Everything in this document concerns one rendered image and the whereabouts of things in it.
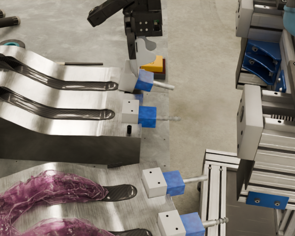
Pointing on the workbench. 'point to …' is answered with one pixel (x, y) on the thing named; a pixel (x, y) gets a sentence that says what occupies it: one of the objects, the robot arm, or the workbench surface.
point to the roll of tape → (12, 43)
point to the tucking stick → (79, 63)
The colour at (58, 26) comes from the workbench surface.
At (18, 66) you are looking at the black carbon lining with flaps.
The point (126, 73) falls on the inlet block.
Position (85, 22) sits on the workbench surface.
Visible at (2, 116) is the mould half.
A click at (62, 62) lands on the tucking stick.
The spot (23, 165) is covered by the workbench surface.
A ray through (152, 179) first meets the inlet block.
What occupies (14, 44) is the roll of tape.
